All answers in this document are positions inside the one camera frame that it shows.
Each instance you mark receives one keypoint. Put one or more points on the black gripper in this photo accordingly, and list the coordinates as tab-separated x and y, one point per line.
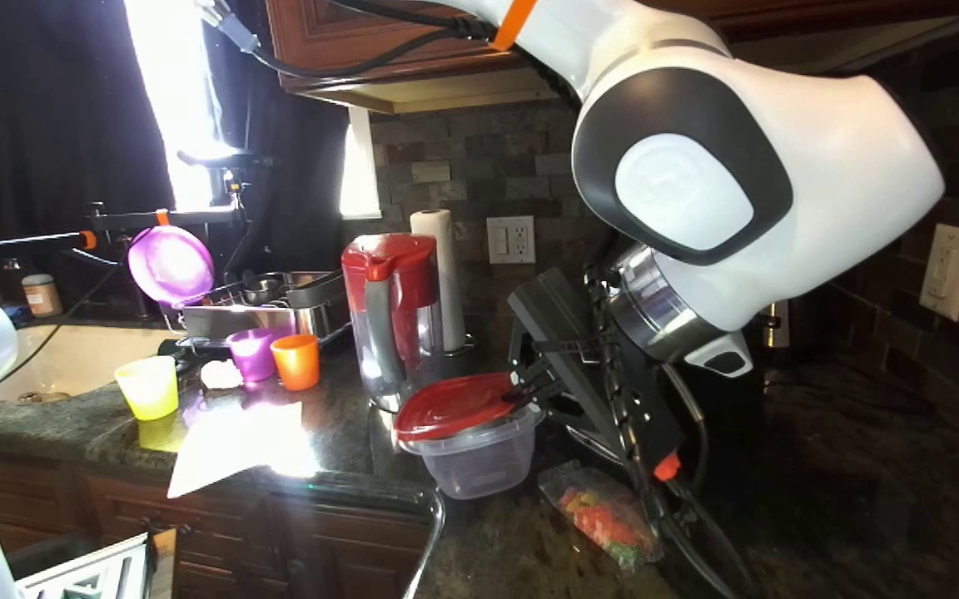
612	376

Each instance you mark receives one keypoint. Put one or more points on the clear plastic bowl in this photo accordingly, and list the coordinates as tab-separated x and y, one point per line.
480	461

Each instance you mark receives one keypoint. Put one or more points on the white paper towel roll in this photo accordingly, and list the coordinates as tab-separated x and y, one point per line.
441	277

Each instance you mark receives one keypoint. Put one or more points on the red water filter pitcher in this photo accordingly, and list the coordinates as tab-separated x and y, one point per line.
390	299

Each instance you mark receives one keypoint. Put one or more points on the clear bag of candy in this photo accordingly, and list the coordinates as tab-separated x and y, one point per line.
599	518

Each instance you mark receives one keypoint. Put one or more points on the orange plastic cup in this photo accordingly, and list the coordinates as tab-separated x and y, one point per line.
298	362

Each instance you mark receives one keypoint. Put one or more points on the metal dish rack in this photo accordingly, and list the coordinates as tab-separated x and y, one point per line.
302	299

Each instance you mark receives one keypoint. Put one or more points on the purple plastic cup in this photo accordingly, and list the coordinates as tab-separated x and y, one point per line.
248	354

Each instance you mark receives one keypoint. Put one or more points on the white paper sheet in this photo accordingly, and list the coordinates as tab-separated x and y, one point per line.
234	443

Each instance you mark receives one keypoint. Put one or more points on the small white round object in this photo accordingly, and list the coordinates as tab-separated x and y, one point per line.
219	375

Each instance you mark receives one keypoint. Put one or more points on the purple plastic plate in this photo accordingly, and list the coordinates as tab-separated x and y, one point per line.
172	267

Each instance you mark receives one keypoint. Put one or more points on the yellow-green plastic cup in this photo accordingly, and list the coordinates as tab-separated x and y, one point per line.
148	387

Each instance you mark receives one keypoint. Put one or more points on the bright window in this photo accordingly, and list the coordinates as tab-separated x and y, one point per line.
182	101

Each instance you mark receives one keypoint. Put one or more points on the beige kitchen sink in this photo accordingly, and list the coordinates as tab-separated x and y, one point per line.
82	361

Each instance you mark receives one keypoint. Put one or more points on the small glass jar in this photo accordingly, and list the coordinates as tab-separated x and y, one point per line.
42	297

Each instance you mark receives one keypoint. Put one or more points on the white wall outlet plate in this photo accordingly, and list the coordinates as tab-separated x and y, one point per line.
509	242

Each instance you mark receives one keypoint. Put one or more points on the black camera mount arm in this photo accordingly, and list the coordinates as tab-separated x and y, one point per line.
168	216

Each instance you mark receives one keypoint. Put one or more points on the white wall switch plate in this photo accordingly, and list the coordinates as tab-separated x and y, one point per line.
950	277

